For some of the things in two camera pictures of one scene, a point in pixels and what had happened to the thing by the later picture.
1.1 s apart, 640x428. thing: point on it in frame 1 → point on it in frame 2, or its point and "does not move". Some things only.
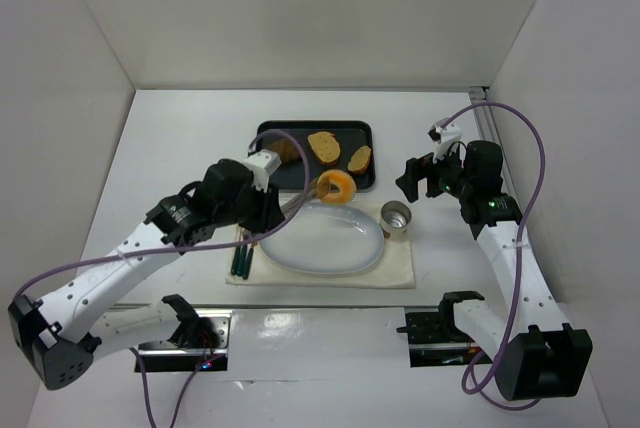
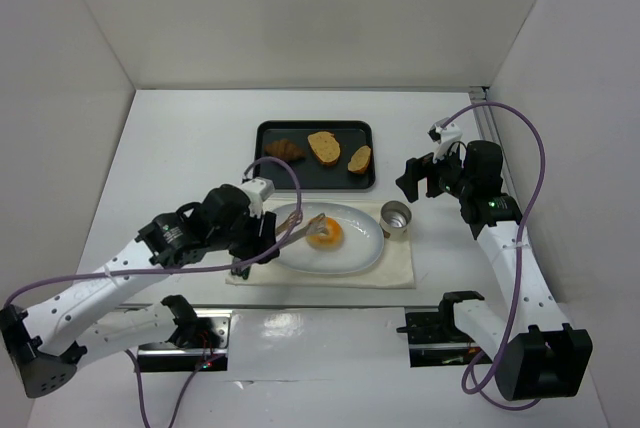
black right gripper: x=426 y=174 does not move
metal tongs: x=310 y=192 → x=317 y=225
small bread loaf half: x=359 y=159 does not move
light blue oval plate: x=327 y=239 does not move
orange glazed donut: x=336 y=187 → x=330 y=241
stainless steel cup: x=395 y=217 does not move
